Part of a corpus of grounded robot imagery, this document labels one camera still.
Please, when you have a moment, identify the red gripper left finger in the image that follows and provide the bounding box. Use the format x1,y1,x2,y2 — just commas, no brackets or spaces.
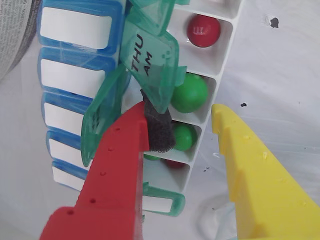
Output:
38,88,177,240

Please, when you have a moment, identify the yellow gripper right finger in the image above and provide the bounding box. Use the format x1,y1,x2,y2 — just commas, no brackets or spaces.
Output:
211,103,320,240

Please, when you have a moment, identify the white tablecloth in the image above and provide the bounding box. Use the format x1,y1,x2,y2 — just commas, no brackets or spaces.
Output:
0,0,320,240

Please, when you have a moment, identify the green blue weekly pill organizer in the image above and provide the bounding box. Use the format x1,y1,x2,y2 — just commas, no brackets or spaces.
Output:
37,0,247,218

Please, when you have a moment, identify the printed grey paper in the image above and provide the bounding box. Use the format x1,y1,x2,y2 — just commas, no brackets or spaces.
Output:
0,0,43,82

